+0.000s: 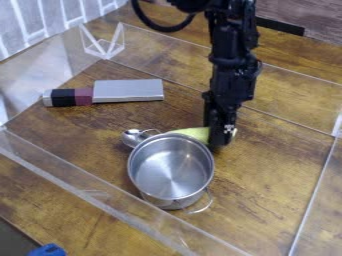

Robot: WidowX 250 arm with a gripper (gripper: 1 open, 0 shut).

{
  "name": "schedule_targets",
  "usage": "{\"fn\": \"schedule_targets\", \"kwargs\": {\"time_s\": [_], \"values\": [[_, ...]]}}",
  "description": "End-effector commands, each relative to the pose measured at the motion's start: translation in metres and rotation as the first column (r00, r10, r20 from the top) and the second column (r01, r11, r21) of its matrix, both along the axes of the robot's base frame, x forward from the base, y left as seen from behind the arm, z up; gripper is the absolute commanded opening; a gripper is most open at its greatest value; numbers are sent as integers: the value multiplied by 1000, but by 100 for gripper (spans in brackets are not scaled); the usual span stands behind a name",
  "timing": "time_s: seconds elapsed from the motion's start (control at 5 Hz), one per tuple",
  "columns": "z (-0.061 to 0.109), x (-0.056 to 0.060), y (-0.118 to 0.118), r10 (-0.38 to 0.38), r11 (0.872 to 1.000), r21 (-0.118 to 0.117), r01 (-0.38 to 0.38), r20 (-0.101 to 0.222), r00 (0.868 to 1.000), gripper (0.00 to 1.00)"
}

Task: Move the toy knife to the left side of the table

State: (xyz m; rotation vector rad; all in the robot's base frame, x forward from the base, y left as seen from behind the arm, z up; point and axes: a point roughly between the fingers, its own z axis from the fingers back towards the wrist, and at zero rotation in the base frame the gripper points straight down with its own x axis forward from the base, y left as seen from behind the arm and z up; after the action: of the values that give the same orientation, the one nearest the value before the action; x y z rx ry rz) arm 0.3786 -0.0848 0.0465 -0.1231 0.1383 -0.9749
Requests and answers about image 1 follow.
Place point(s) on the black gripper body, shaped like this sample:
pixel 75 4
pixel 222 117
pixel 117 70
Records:
pixel 236 69

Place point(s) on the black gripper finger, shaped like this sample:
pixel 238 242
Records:
pixel 222 128

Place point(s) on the green spoon handle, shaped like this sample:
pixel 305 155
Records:
pixel 138 138

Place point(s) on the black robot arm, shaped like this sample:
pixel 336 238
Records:
pixel 238 11

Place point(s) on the toy cleaver knife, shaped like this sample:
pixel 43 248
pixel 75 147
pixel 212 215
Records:
pixel 106 91

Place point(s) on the black strip on table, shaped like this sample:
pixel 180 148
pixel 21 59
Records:
pixel 281 26

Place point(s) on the small steel pot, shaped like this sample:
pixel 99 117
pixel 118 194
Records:
pixel 173 176

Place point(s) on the blue object at corner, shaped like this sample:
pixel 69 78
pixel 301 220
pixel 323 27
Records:
pixel 49 250

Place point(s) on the clear acrylic enclosure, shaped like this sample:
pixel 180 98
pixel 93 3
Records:
pixel 106 179

